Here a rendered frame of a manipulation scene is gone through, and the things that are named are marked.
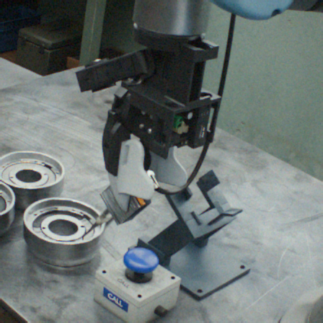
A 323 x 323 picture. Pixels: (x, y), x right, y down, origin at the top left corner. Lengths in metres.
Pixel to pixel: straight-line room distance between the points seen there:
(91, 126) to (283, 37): 1.41
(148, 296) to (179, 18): 0.31
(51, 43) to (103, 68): 2.04
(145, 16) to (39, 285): 0.36
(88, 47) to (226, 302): 1.69
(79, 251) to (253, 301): 0.22
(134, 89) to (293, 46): 1.84
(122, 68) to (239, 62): 1.96
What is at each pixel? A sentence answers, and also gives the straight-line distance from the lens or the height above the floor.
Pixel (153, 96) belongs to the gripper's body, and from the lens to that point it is 0.70.
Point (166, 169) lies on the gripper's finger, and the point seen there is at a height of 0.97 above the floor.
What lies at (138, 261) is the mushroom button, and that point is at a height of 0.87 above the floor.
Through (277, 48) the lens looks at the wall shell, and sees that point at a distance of 2.57.
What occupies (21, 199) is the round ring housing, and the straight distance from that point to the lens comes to 0.98.
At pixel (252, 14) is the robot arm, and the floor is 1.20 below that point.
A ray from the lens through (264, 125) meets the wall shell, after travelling 2.68.
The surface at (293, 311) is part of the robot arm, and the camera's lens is 0.48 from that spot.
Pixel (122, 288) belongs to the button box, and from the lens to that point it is 0.81.
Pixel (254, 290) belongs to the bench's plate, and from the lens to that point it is 0.91.
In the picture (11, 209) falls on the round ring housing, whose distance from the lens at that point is 0.93.
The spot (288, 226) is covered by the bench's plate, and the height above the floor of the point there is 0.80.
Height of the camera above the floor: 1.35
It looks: 28 degrees down
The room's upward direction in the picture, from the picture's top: 9 degrees clockwise
